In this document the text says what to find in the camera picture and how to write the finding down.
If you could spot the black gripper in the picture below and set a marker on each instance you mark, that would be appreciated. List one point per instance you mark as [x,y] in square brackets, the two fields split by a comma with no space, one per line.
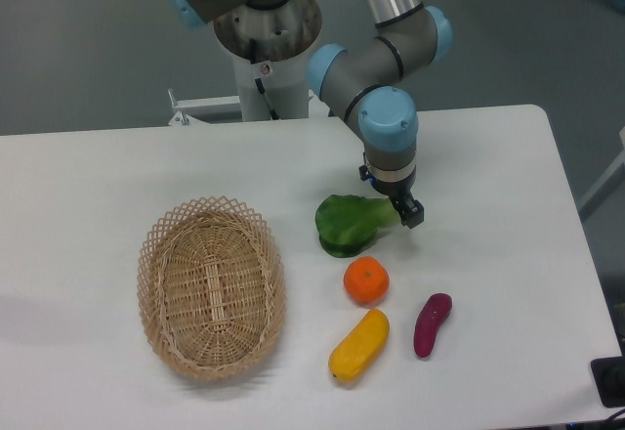
[398,189]

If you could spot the green bok choy vegetable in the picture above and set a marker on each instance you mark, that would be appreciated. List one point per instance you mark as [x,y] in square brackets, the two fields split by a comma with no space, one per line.
[348,224]

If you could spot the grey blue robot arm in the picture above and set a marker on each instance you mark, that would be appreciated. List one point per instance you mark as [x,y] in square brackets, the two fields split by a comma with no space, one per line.
[361,87]

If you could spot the orange tangerine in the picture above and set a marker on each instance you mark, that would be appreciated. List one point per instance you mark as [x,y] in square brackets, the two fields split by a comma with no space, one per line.
[366,280]

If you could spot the purple sweet potato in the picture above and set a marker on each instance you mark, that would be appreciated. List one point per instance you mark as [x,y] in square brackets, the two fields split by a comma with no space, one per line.
[431,317]

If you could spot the yellow mango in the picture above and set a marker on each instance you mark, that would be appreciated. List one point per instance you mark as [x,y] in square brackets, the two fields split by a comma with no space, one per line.
[357,352]

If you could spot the white table leg right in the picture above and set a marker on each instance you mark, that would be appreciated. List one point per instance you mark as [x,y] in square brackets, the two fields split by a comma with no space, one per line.
[605,185]

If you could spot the woven wicker basket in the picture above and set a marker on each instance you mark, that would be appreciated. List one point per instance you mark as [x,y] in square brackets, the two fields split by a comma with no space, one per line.
[211,288]

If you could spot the black power socket box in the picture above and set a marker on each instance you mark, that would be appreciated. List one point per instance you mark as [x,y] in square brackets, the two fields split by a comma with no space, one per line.
[608,375]

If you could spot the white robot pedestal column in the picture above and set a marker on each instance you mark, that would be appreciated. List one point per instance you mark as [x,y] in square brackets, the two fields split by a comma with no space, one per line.
[270,51]

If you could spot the white metal mounting frame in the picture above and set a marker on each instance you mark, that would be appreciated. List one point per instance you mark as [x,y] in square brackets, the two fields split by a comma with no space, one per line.
[207,110]

